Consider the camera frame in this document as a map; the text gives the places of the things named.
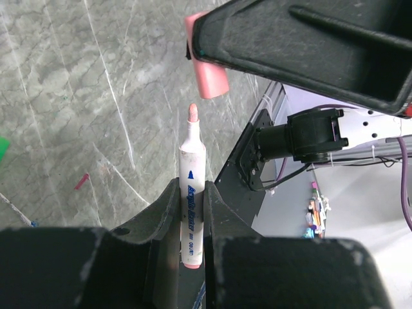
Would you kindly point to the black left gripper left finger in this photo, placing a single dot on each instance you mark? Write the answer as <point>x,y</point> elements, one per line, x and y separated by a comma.
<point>135,265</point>

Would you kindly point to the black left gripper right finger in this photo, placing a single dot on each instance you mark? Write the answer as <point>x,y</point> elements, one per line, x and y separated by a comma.
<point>244,269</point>

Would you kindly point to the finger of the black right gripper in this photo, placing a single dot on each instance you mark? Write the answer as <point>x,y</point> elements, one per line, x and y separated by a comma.
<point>353,51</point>

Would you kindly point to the white pink acrylic marker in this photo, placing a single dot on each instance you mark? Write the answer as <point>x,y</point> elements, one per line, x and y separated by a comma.
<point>192,161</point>

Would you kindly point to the pink marker cap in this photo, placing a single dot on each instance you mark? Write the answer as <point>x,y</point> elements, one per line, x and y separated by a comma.
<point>211,79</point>

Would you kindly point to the green pen cap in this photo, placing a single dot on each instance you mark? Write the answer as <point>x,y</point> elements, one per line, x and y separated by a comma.
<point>4,144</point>

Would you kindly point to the small red plastic piece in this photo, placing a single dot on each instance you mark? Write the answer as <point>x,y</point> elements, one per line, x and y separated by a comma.
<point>82,181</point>

